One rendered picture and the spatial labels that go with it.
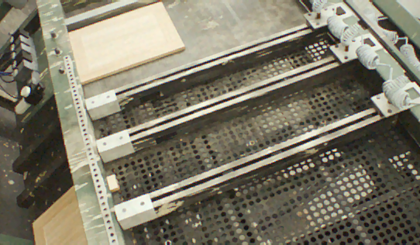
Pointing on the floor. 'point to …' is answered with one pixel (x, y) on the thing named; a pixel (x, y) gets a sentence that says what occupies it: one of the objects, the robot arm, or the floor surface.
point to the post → (0, 12)
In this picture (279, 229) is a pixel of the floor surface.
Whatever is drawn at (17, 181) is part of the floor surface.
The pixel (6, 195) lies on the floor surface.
